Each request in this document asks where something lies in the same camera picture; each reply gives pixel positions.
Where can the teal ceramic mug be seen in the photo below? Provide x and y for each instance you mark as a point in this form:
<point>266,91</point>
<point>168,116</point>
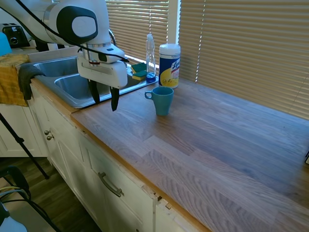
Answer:
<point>163,101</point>

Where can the clear dish soap bottle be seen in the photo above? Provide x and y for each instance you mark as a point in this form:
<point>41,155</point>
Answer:
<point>150,55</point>

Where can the stainless steel double sink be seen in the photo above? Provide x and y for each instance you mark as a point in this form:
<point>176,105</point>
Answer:
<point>70,91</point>

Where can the round metal cabinet knob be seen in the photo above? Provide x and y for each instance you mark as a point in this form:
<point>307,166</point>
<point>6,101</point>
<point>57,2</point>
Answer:
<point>47,132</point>
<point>50,138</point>

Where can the grey dish cloth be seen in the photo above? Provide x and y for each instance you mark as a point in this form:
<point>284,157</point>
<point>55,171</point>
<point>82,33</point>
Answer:
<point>26,77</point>

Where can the white window frame post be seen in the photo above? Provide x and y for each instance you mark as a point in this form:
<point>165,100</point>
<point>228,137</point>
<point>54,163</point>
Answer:
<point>174,21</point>

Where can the black tripod leg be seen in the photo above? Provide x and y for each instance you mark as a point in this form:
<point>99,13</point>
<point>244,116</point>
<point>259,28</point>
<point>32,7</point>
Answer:
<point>21,142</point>

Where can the chrome faucet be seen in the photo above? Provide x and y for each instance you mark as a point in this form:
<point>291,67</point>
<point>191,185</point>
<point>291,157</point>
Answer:
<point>114,38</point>

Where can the black toaster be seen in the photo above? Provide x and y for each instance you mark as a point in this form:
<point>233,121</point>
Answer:
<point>15,36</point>

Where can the large beige window blind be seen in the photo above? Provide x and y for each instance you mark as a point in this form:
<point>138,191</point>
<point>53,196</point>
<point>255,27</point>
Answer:
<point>246,43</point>

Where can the light blue plastic object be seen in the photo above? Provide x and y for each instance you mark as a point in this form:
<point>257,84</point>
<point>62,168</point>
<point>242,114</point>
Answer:
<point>4,46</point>

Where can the white kitchen cabinet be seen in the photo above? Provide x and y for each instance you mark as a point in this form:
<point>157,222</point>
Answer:
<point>79,154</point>

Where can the Lysol wipes canister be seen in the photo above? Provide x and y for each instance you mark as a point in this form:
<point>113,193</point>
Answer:
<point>169,67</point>

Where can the black container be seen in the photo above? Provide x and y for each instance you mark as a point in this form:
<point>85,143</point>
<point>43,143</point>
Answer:
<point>41,46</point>

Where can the pale wooden board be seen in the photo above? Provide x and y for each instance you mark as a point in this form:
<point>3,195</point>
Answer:
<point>53,54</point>

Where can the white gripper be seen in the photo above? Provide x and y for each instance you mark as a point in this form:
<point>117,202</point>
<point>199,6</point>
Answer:
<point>106,73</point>

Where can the yellow patterned towel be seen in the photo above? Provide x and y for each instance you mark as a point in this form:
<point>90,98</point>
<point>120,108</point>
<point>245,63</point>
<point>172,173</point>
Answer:
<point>9,79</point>

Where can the yellow green sponge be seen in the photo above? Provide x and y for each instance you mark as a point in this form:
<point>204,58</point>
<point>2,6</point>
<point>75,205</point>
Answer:
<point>138,67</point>
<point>140,75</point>

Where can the narrow beige window blind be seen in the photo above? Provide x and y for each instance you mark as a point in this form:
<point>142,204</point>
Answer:
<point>137,24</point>

